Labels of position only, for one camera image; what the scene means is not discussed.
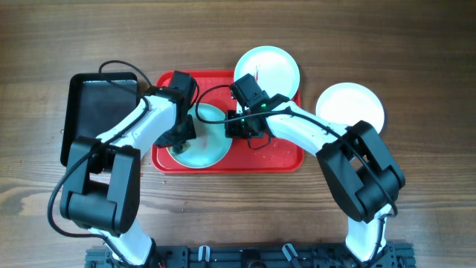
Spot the light blue plate bottom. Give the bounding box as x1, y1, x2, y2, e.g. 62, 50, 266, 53
167, 105, 232, 169

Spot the light blue plate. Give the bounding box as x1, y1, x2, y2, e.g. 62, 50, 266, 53
167, 105, 232, 169
234, 45, 300, 99

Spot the green and yellow sponge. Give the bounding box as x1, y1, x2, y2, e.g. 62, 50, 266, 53
171, 141, 190, 155

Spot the white plate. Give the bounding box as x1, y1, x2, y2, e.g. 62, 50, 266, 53
315, 83, 385, 133

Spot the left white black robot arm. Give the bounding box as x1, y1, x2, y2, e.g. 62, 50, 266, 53
54, 71, 199, 267

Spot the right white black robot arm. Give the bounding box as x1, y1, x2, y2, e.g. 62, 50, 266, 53
230, 74, 405, 266

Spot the red plastic serving tray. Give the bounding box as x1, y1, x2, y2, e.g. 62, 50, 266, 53
151, 70, 304, 174

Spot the black rectangular water tray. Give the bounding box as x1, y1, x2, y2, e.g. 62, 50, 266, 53
60, 73, 138, 166

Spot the light blue plate top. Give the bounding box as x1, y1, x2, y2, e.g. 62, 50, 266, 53
234, 45, 300, 99

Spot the left black cable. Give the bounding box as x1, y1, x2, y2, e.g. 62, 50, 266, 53
46, 60, 200, 266

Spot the black cable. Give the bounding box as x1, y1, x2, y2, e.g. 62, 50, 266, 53
46, 60, 200, 266
194, 84, 399, 266

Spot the right black cable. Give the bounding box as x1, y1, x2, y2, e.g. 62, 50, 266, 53
194, 84, 399, 266

